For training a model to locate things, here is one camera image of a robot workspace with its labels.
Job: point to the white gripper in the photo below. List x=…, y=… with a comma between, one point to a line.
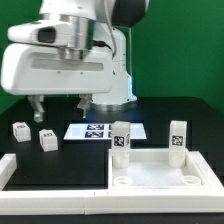
x=48, y=58

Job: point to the white U-shaped fence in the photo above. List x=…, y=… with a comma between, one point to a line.
x=104, y=201

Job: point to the white square table top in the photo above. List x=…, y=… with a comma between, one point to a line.
x=150, y=169

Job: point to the white sheet with tags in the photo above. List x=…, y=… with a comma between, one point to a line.
x=83, y=131

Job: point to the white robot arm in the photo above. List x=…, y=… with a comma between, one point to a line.
x=107, y=16

